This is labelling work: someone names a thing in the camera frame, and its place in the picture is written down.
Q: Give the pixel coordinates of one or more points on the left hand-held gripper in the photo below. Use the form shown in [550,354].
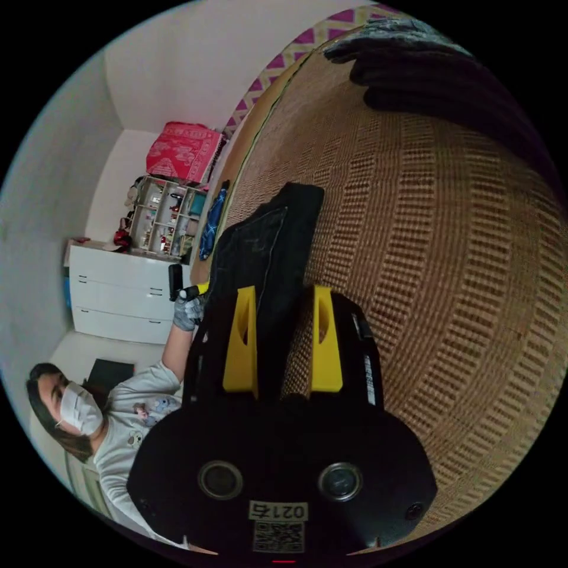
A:
[188,292]

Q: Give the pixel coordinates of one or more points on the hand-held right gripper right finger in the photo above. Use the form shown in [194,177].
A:
[326,355]

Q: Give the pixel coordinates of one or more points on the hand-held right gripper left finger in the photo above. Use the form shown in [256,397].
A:
[239,350]

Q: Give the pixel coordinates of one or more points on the black pants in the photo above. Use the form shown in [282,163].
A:
[266,239]

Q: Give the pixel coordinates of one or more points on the person's left forearm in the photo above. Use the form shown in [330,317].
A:
[177,355]

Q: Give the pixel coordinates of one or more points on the person's left hand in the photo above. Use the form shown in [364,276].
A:
[187,313]

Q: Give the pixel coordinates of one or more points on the blue patterned cloth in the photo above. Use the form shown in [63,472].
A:
[213,222]

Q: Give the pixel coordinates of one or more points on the white shelf with items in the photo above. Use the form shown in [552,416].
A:
[166,219]

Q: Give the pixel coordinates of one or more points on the white drawer cupboard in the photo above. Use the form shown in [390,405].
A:
[120,293]

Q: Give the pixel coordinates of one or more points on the red printed carton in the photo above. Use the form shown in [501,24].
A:
[184,151]

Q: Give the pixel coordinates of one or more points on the person's body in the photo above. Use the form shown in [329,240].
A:
[120,426]

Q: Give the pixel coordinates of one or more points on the pile of clothes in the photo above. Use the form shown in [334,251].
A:
[426,75]

